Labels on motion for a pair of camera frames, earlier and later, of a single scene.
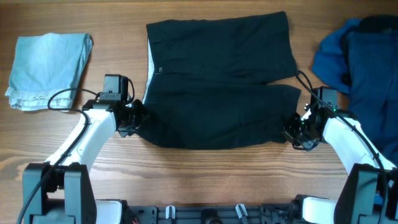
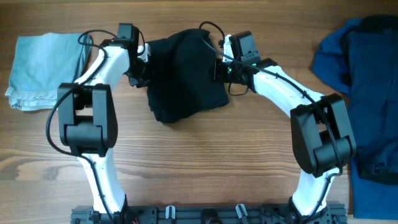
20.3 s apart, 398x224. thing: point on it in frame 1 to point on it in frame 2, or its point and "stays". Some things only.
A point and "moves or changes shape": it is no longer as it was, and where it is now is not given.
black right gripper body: [297, 129] to [226, 71]
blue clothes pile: [359, 56] stays
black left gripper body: [137, 116] to [137, 74]
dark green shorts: [208, 84] moves or changes shape
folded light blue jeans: [43, 65] stays
